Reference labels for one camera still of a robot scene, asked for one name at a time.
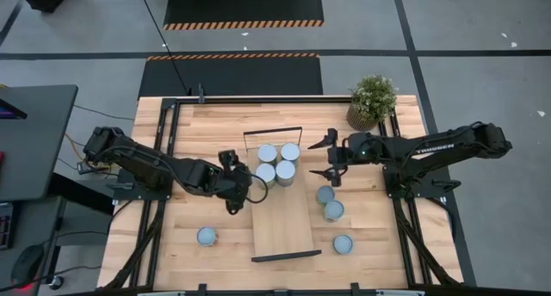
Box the vegetable label tin can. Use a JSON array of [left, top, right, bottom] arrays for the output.
[[315, 184, 337, 207]]

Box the black floor cable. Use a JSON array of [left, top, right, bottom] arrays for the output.
[[137, 0, 191, 96]]

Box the black computer mouse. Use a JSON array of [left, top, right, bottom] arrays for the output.
[[9, 243, 46, 288]]

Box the dark grey low desk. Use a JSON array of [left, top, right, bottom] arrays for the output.
[[0, 195, 68, 296]]

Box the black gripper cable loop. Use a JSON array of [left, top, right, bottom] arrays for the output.
[[247, 173, 269, 205]]

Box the tomato label tin can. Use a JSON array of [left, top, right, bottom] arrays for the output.
[[255, 162, 277, 189]]

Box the potted green plant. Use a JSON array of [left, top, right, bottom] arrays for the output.
[[345, 73, 399, 133]]

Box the silver-topped tin can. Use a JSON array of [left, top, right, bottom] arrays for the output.
[[323, 199, 346, 223], [196, 225, 219, 248], [280, 142, 302, 166], [257, 143, 279, 166], [332, 234, 355, 256]]

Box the black power supply brick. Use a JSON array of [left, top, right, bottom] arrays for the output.
[[76, 160, 113, 176]]

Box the thin grey floor cable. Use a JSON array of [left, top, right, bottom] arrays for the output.
[[72, 104, 135, 121]]

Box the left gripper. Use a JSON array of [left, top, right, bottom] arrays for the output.
[[214, 149, 253, 216]]

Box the black hazard-striped floor mat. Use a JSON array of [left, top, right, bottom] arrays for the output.
[[137, 52, 324, 96], [162, 0, 325, 31]]

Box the screen on desk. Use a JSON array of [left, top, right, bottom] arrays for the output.
[[0, 98, 28, 120]]

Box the green pea label tin can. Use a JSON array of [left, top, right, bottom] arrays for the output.
[[275, 159, 297, 188]]

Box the black keyboard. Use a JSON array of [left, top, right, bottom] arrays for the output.
[[0, 202, 17, 251]]

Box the black aluminium table frame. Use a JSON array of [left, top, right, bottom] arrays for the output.
[[102, 96, 464, 296]]

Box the wooden shelf with black frame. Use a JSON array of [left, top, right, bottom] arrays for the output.
[[243, 126, 323, 263]]

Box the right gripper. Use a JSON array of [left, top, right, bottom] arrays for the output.
[[307, 127, 353, 188]]

